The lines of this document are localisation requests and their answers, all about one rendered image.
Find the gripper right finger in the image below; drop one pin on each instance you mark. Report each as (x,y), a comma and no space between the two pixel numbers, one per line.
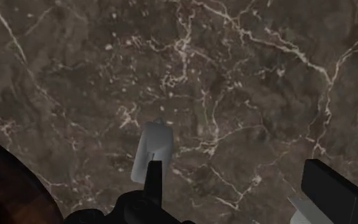
(330,192)

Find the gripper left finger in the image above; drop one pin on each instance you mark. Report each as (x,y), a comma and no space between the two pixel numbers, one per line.
(154,186)

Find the pale grey flat object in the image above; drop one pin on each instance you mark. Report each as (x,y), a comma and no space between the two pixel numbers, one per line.
(309,212)

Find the pale grey rounded bottle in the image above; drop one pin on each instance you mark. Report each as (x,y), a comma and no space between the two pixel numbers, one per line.
(155,142)

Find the dark brown round bowl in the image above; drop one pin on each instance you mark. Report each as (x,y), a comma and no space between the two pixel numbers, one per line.
(8,189)

